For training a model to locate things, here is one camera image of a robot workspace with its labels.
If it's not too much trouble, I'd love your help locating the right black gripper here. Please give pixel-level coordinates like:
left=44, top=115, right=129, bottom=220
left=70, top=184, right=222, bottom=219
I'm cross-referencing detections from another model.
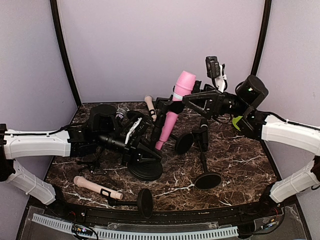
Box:
left=174, top=79, right=250, bottom=120

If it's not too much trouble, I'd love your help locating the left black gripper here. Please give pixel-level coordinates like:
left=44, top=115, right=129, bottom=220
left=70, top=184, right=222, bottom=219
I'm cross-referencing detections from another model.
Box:
left=95, top=130, right=163, bottom=167

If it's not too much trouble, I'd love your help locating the large pink microphone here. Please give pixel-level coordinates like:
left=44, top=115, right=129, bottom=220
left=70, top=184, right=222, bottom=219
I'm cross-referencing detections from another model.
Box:
left=155, top=71, right=196, bottom=150

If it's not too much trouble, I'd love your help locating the black stand holding beige microphone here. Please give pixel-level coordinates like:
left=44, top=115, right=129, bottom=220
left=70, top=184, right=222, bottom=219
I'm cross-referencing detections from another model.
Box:
left=149, top=116, right=195, bottom=155

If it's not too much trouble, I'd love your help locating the beige microphone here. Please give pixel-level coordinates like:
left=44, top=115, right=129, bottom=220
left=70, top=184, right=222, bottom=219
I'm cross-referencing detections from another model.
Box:
left=73, top=176, right=123, bottom=200
left=144, top=95, right=157, bottom=122

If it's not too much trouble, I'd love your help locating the black round-base desk stand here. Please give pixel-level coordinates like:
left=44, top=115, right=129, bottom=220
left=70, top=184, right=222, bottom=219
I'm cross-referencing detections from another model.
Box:
left=128, top=97, right=173, bottom=182

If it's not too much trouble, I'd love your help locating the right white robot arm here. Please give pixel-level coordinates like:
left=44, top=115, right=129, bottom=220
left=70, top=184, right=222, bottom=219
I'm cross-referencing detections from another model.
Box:
left=182, top=75, right=320, bottom=217

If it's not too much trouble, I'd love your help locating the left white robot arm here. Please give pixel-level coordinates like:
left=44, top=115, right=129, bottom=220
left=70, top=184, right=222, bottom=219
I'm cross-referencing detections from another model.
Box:
left=0, top=104, right=163, bottom=218

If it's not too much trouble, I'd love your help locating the black microphone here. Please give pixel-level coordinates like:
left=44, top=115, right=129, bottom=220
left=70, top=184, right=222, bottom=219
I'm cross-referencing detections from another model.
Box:
left=200, top=118, right=209, bottom=152

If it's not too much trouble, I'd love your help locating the black front stand lying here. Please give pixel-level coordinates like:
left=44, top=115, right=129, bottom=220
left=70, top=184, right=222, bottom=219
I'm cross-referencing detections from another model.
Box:
left=100, top=188, right=154, bottom=219

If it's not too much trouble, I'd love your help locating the black tripod stand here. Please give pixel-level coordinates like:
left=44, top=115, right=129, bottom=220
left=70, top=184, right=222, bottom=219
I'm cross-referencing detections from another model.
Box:
left=76, top=147, right=116, bottom=176

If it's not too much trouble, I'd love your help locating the black stand with black microphone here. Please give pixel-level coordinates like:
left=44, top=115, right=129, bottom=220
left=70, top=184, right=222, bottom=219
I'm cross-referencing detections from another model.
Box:
left=192, top=128, right=222, bottom=191

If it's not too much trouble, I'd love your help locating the green disc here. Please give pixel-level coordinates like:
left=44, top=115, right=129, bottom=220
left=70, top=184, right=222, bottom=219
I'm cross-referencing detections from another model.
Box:
left=232, top=116, right=242, bottom=131

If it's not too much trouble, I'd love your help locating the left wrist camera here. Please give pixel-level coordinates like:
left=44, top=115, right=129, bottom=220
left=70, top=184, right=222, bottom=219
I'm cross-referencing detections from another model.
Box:
left=124, top=117, right=144, bottom=145

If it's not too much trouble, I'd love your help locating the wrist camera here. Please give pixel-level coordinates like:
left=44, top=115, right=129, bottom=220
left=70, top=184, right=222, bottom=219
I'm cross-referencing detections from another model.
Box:
left=124, top=117, right=144, bottom=145
left=205, top=56, right=228, bottom=93

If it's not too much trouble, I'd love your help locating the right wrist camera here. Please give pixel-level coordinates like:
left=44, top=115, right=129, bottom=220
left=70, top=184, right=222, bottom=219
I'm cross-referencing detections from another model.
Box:
left=205, top=56, right=228, bottom=93

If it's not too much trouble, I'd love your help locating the black front rail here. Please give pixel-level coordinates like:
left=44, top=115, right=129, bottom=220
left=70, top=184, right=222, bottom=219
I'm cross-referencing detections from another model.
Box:
left=41, top=201, right=284, bottom=226

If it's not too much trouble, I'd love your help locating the grey cable duct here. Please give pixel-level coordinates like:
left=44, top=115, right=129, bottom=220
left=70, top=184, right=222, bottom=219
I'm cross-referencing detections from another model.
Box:
left=31, top=213, right=239, bottom=240

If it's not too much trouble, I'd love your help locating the right black frame post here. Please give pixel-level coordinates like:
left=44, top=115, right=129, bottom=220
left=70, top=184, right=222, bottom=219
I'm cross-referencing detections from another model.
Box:
left=250, top=0, right=272, bottom=76

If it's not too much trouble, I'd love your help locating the black frame post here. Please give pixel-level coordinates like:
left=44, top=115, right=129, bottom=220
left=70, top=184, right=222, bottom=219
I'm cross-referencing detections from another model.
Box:
left=250, top=0, right=272, bottom=76
left=49, top=0, right=82, bottom=108

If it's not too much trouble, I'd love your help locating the left black frame post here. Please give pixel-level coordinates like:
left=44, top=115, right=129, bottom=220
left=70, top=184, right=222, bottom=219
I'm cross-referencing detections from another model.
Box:
left=49, top=0, right=82, bottom=108

